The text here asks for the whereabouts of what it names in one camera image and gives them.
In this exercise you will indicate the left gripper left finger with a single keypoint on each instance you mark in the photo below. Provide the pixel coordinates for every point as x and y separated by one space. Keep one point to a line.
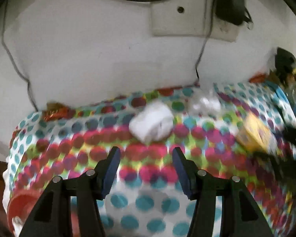
91 186

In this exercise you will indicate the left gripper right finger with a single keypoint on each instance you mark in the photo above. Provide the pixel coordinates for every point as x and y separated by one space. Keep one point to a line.
241 216

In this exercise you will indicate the yellow medicine box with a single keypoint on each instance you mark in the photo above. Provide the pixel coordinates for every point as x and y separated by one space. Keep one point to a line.
254 136

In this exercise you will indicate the white knotted sock ball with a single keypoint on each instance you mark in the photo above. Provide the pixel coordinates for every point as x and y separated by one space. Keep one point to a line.
154 123

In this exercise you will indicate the red round tray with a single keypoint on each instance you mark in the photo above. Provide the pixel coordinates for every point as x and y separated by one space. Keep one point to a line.
22 209

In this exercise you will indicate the polka dot bed sheet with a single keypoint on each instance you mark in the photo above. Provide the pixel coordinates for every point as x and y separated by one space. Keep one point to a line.
146 198

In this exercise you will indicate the crumpled clear plastic wrap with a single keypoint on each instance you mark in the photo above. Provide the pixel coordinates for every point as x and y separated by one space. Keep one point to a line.
204 102

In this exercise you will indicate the red candy wrapper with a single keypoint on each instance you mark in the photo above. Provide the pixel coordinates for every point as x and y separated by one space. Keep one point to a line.
57 111

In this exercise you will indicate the black plug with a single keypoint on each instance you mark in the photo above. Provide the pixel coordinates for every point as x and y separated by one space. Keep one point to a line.
248 19

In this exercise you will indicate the black power adapter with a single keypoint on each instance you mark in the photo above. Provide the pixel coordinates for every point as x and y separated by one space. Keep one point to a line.
231 11

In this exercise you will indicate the red packet by wall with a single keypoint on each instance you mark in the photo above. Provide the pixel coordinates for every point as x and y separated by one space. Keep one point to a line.
259 78

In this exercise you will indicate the white wall socket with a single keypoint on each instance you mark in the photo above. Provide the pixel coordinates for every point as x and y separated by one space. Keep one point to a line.
223 30

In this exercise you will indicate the white blank wall plate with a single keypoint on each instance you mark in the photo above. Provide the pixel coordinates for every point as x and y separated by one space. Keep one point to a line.
179 17

